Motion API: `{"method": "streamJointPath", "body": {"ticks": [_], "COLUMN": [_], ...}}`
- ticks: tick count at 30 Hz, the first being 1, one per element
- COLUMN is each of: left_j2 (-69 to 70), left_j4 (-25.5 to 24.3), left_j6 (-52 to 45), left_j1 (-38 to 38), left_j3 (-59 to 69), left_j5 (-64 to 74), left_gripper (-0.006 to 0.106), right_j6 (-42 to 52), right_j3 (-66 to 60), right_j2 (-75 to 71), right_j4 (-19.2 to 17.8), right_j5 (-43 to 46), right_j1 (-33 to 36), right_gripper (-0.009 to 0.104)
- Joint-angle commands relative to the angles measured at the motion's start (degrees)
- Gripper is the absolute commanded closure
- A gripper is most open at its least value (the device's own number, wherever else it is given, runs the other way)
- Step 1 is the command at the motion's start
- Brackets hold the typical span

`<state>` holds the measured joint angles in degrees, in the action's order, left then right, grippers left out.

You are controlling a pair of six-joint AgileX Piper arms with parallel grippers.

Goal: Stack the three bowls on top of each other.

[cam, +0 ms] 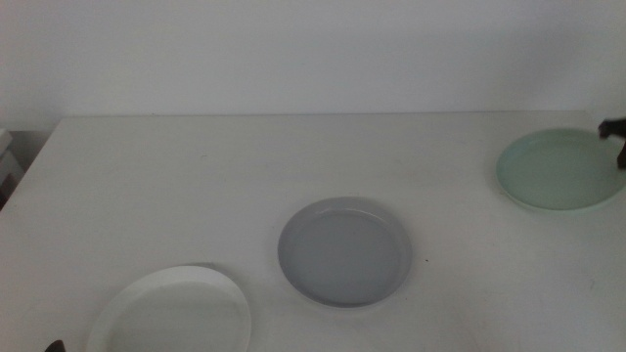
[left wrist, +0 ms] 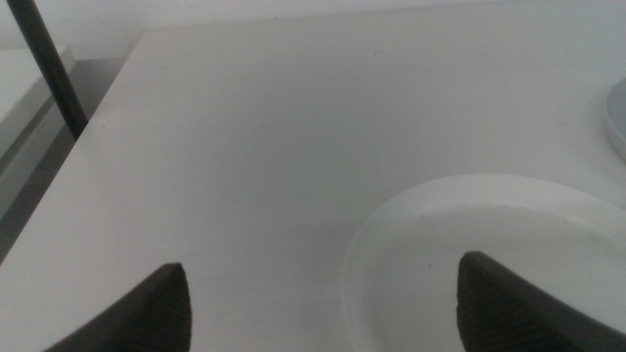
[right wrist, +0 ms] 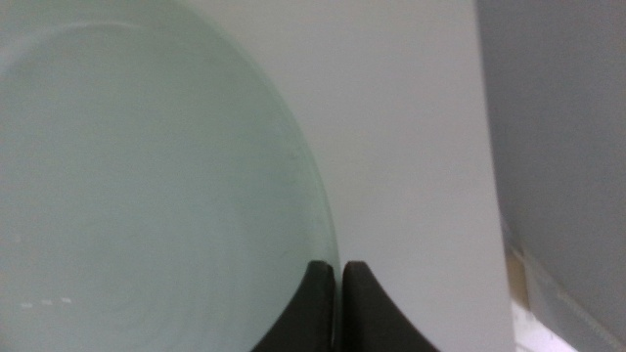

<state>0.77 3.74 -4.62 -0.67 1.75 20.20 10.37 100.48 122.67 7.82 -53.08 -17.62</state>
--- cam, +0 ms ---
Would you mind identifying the pale green shallow bowl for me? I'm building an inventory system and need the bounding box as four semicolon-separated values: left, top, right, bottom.
495;127;626;212

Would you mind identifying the white shallow bowl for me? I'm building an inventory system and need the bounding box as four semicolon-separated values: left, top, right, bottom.
86;264;253;352

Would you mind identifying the grey shallow bowl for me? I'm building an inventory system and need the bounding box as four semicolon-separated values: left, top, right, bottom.
277;196;413;309

